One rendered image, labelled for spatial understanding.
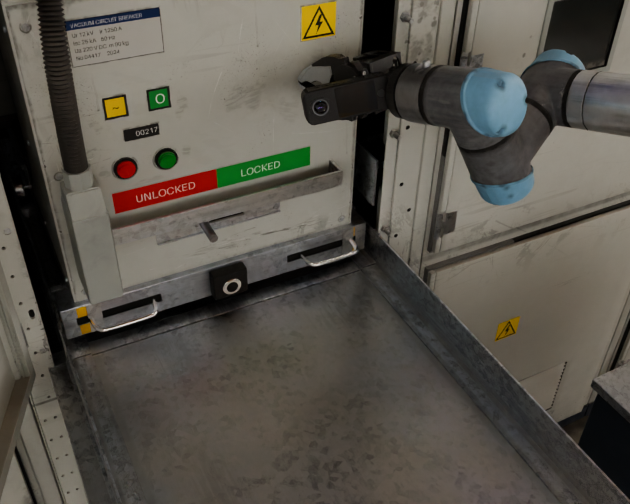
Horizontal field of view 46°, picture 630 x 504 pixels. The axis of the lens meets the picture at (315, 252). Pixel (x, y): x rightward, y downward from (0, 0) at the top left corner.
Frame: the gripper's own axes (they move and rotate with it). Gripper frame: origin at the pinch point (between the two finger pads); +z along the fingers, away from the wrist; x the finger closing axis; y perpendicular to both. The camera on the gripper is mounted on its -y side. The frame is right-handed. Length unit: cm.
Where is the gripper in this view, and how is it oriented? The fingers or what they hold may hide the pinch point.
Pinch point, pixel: (300, 82)
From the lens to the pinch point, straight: 112.0
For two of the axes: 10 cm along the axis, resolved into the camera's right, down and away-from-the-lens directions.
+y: 7.4, -4.1, 5.3
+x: -1.5, -8.8, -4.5
